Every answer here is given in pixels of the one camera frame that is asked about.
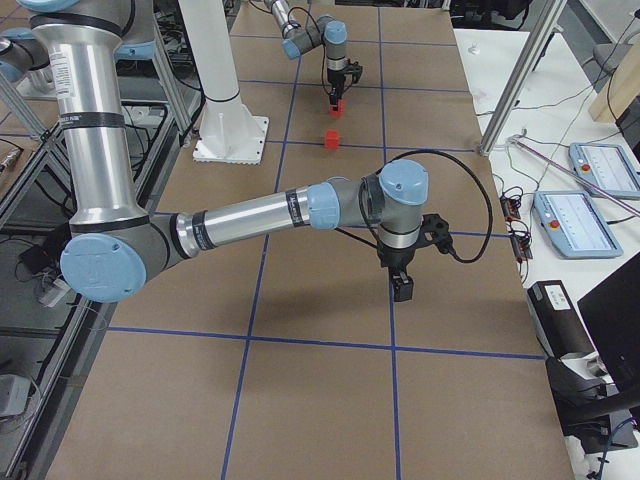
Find aluminium frame post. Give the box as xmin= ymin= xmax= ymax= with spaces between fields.
xmin=478 ymin=0 xmax=567 ymax=157

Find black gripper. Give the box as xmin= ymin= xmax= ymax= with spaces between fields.
xmin=327 ymin=59 xmax=363 ymax=107
xmin=377 ymin=213 xmax=454 ymax=302

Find black monitor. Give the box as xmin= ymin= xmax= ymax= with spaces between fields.
xmin=578 ymin=254 xmax=640 ymax=390

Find far teach pendant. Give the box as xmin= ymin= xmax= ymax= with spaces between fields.
xmin=569 ymin=143 xmax=639 ymax=200

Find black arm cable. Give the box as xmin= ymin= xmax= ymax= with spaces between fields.
xmin=287 ymin=4 xmax=334 ymax=96
xmin=334 ymin=149 xmax=494 ymax=264

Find red block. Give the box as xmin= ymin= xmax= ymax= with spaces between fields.
xmin=329 ymin=101 xmax=345 ymax=118
xmin=324 ymin=129 xmax=341 ymax=150

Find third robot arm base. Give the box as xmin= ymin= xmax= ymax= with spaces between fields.
xmin=1 ymin=27 xmax=54 ymax=93

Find metal rod with stand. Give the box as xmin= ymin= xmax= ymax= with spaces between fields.
xmin=504 ymin=128 xmax=640 ymax=217

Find white pillar base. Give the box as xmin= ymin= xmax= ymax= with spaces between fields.
xmin=180 ymin=0 xmax=269 ymax=164

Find teach pendant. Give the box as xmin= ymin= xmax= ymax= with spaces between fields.
xmin=533 ymin=191 xmax=623 ymax=259
xmin=569 ymin=143 xmax=639 ymax=200

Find near teach pendant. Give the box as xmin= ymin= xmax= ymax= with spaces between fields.
xmin=533 ymin=191 xmax=623 ymax=259

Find black box with label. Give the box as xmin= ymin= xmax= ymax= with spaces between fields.
xmin=527 ymin=280 xmax=595 ymax=359

